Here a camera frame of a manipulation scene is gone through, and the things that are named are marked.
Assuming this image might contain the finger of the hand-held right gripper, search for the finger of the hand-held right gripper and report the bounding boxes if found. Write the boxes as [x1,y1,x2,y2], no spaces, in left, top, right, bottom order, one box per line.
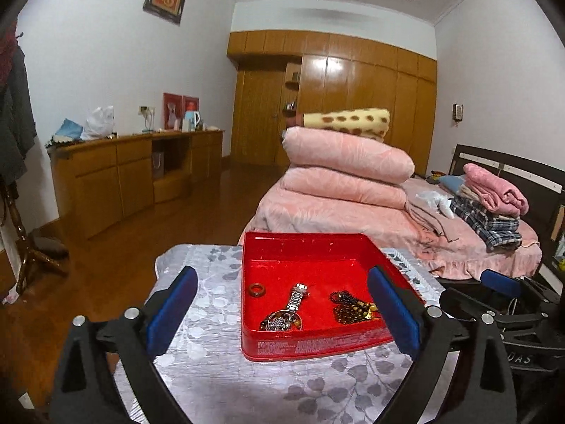
[480,269,557,301]
[440,288,548,325]

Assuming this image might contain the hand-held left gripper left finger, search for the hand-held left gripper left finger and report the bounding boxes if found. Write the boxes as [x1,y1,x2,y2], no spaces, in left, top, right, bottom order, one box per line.
[48,266,199,424]

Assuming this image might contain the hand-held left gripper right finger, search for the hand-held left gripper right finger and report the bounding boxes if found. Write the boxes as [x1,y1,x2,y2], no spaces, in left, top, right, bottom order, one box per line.
[368,267,517,424]

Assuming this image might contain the dark beaded bracelet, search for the dark beaded bracelet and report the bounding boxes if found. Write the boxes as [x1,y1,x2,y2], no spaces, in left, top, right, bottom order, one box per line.
[333,300,380,324]

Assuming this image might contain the red plastic tray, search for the red plastic tray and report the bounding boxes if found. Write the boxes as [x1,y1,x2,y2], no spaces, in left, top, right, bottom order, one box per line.
[240,231,427,362]

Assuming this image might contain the large silver bangle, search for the large silver bangle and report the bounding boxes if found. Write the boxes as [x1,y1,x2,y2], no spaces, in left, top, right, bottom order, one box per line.
[260,310,305,332]

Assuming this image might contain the silver wrist watch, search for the silver wrist watch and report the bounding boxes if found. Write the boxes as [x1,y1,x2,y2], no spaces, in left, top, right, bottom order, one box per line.
[285,283,309,314]

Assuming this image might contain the plaid clothes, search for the plaid clothes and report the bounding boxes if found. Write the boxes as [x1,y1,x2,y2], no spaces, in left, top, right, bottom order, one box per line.
[450,194,524,250]

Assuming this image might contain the beige cloth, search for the beige cloth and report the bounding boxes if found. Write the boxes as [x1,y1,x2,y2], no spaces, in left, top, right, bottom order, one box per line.
[405,194,464,243]

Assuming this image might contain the pink folded towel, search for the pink folded towel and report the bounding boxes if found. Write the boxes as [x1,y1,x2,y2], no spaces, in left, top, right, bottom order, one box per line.
[463,163,529,218]

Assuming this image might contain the blue pillow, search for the blue pillow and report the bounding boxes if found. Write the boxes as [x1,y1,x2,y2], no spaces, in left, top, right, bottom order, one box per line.
[435,174,466,195]

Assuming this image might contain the bed with pink cover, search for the bed with pink cover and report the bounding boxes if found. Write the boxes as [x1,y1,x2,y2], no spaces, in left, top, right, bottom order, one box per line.
[245,177,543,280]

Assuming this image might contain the pink folded quilt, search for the pink folded quilt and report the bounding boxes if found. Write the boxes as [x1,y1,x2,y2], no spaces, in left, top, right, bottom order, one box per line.
[282,126,416,185]
[277,165,407,210]

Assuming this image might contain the wooden sideboard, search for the wooden sideboard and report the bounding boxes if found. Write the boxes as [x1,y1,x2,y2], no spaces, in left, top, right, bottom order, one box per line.
[48,129,226,241]

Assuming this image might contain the wooden coat rack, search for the wooden coat rack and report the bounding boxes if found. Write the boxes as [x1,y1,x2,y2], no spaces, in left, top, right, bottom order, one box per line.
[0,31,69,294]

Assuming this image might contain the light blue kettle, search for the light blue kettle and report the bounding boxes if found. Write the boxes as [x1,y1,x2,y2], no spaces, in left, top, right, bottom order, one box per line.
[182,101,202,132]

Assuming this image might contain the yellow spotted blanket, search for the yellow spotted blanket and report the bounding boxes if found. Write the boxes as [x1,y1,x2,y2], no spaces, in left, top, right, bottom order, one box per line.
[295,107,391,143]

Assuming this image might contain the white plastic bag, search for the white plastic bag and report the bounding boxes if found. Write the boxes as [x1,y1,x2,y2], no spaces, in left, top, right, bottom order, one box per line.
[82,106,116,140]

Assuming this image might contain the light blue cloth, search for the light blue cloth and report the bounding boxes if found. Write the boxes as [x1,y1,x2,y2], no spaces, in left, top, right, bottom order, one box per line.
[53,118,84,142]

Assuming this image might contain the wooden wardrobe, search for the wooden wardrobe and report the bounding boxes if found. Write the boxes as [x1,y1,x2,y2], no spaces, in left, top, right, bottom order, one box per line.
[227,31,438,177]

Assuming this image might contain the dark hanging garments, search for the dark hanging garments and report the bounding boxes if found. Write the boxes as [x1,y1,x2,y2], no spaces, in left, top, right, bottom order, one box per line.
[0,46,38,186]

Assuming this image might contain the red hanging garment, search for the red hanging garment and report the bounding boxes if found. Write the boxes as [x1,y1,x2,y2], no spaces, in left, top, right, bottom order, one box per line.
[0,20,18,84]

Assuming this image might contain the dark wooden bed frame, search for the dark wooden bed frame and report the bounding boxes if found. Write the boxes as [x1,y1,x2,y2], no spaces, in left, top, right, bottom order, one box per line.
[448,143,565,292]

